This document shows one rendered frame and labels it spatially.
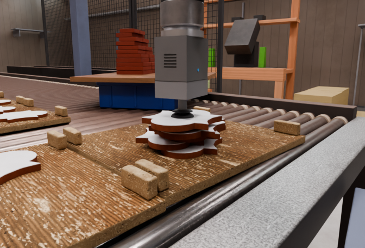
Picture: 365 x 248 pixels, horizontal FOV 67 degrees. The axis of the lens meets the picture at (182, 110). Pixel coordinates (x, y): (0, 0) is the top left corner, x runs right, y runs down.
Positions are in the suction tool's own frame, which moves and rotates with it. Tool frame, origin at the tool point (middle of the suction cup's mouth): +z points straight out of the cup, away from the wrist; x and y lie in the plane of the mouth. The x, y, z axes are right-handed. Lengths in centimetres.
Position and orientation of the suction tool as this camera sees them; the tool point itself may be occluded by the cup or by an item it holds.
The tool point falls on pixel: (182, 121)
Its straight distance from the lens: 51.3
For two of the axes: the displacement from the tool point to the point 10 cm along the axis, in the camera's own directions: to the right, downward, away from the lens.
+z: 0.0, 9.8, 1.8
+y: -4.9, 1.6, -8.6
